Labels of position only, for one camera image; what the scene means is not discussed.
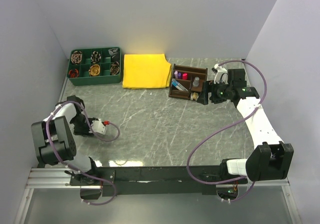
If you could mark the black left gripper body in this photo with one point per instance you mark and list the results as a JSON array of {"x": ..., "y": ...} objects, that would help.
[{"x": 81, "y": 127}]

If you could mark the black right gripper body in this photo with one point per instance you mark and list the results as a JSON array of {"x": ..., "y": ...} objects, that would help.
[{"x": 218, "y": 93}]

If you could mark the pink highlighter marker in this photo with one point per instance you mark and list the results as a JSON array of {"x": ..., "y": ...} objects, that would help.
[{"x": 184, "y": 76}]

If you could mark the clear blue ballpoint pen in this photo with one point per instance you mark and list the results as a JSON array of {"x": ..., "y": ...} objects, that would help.
[{"x": 174, "y": 81}]

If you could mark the blue capped marker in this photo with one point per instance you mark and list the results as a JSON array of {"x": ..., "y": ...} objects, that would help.
[{"x": 178, "y": 87}]

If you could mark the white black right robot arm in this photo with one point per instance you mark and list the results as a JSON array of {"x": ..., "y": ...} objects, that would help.
[{"x": 272, "y": 157}]

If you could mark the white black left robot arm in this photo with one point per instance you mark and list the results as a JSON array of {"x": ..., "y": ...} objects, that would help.
[{"x": 71, "y": 121}]

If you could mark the brown wooden desk organizer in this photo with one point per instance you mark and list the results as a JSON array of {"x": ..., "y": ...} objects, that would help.
[{"x": 192, "y": 72}]

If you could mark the red black rolled tie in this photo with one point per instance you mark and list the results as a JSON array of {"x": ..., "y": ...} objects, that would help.
[{"x": 73, "y": 73}]

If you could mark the yellow brown rolled tie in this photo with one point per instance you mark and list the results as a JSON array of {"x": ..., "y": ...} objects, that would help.
[{"x": 94, "y": 70}]

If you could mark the green compartment tray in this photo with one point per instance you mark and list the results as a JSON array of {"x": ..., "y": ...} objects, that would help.
[{"x": 104, "y": 77}]

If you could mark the brown dotted rolled tie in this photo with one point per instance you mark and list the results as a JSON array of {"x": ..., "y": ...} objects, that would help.
[{"x": 115, "y": 68}]

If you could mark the yellow folded cloth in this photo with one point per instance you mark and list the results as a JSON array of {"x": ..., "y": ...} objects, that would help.
[{"x": 146, "y": 71}]

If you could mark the pink brown rolled tie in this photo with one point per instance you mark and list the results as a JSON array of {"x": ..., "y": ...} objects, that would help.
[{"x": 76, "y": 57}]

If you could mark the black patterned rolled tie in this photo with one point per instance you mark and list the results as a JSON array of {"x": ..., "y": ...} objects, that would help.
[{"x": 96, "y": 56}]

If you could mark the grey rolled tie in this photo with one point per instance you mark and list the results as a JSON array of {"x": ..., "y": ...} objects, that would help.
[{"x": 114, "y": 54}]

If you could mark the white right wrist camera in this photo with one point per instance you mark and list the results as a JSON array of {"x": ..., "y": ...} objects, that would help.
[{"x": 220, "y": 74}]

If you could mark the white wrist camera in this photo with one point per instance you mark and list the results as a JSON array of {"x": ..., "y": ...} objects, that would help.
[
  {"x": 220, "y": 74},
  {"x": 99, "y": 126}
]

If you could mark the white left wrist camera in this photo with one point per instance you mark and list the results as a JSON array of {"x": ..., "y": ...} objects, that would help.
[{"x": 99, "y": 126}]

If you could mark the aluminium frame rail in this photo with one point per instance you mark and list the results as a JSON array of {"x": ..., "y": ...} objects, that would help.
[{"x": 56, "y": 176}]

